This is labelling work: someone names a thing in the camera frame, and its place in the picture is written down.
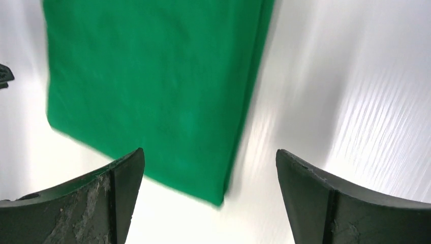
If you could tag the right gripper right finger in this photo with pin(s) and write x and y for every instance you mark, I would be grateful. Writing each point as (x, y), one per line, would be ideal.
(324, 208)

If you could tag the green t shirt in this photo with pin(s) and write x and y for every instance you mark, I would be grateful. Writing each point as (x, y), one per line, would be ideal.
(174, 78)

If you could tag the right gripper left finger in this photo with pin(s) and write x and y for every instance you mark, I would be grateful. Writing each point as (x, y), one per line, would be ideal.
(96, 207)

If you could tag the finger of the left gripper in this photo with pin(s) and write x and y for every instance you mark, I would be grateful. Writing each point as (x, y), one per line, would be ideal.
(6, 75)

